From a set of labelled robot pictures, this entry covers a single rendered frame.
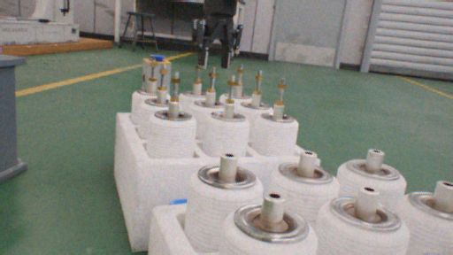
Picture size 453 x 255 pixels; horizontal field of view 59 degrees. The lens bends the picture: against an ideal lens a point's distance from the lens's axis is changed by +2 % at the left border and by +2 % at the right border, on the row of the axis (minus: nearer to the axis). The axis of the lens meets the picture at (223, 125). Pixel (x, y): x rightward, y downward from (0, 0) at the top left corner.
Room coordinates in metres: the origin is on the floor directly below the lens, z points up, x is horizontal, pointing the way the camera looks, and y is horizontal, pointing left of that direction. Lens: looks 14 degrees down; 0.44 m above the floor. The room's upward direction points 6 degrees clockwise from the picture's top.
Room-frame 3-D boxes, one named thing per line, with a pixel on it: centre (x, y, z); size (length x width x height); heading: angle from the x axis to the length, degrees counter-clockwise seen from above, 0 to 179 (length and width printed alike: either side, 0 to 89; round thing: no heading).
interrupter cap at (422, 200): (0.45, -0.28, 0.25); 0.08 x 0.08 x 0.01
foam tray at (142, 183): (0.91, 0.04, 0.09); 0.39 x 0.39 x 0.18; 22
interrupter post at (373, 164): (0.56, -0.23, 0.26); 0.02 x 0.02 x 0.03
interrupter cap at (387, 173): (0.56, -0.23, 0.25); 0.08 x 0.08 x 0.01
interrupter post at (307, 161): (0.51, -0.12, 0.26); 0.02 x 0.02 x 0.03
